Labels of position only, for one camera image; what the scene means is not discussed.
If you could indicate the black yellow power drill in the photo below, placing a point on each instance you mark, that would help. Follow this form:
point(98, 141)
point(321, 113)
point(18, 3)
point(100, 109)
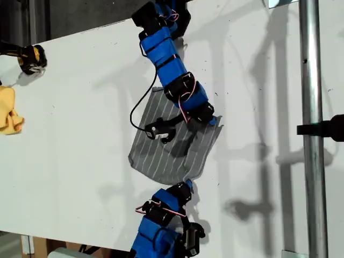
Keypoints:
point(29, 57)

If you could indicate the brown cardboard box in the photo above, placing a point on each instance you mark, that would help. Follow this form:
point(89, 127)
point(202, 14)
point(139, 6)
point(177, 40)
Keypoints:
point(40, 247)

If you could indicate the black camera box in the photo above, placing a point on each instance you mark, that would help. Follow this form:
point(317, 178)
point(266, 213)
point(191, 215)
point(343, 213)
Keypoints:
point(158, 132)
point(192, 239)

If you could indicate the black camera stalk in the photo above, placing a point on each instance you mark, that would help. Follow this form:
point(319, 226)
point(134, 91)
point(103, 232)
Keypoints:
point(176, 119)

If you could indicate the yellow cloth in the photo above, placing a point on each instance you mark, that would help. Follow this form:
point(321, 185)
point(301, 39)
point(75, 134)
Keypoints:
point(6, 107)

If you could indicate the grey striped towel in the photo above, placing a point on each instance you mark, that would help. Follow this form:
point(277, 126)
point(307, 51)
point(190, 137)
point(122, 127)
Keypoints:
point(158, 158)

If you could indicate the steel post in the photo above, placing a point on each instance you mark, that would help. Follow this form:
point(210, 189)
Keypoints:
point(311, 80)

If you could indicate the black clamp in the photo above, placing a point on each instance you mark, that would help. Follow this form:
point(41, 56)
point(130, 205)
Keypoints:
point(322, 129)

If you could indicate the white plastic object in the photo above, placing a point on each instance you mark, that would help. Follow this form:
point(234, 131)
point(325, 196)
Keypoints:
point(64, 254)

